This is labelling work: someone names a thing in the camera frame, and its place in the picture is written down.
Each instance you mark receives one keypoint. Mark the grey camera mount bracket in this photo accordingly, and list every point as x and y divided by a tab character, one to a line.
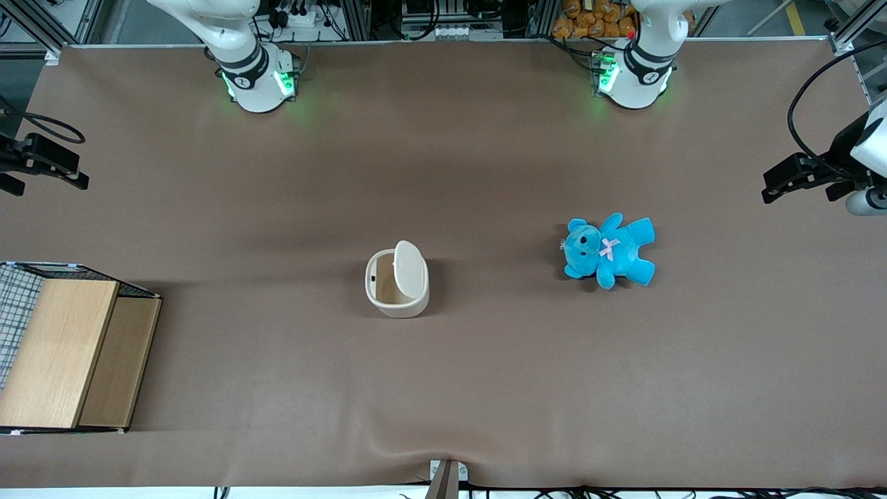
447	479

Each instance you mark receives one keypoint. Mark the white plastic trash can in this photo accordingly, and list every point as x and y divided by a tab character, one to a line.
398	310

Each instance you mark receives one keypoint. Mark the white trash can lid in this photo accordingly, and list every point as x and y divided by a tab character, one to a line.
409	270

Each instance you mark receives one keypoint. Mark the light wooden board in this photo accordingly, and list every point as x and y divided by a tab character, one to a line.
55	353

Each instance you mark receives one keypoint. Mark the white power strip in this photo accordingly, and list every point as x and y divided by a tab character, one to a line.
301	15

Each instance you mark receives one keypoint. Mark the brown table cover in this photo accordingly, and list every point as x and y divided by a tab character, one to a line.
485	388

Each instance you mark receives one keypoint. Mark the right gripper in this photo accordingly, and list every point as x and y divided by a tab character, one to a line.
10	156

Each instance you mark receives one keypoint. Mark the dark wooden board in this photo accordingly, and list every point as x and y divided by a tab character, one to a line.
118	360

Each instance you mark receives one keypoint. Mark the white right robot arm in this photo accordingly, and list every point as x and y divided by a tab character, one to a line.
253	76

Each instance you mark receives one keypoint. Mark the aluminium frame post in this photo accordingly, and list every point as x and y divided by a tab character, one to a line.
55	31
849	31

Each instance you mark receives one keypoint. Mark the orange plush toy heap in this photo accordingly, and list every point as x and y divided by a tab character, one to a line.
596	17

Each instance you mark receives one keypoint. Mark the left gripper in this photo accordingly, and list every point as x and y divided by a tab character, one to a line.
840	151

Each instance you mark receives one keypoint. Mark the blue teddy bear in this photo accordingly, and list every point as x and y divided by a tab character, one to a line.
617	253

